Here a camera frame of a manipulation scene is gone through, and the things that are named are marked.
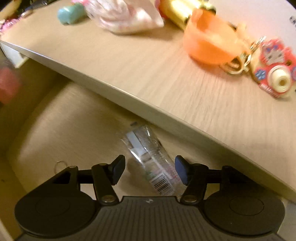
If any clear plastic packet with barcode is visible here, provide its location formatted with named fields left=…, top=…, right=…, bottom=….
left=122, top=123, right=184, bottom=198

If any white desk drawer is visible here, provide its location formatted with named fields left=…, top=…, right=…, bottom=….
left=1, top=60, right=291, bottom=204

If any gold keychain trinket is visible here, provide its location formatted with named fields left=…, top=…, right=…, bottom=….
left=219, top=36, right=266, bottom=75

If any red white keychain charm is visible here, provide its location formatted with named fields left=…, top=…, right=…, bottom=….
left=250, top=39, right=295, bottom=98

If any white pink cloth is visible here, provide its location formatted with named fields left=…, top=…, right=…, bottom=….
left=85, top=1, right=164, bottom=35

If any biscuit stick packet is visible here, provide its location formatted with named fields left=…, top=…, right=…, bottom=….
left=155, top=0, right=216, bottom=30

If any teal toy case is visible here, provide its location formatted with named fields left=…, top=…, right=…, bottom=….
left=57, top=3, right=87, bottom=25

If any white aigo computer case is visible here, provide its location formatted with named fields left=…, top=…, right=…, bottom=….
left=289, top=16, right=296, bottom=26

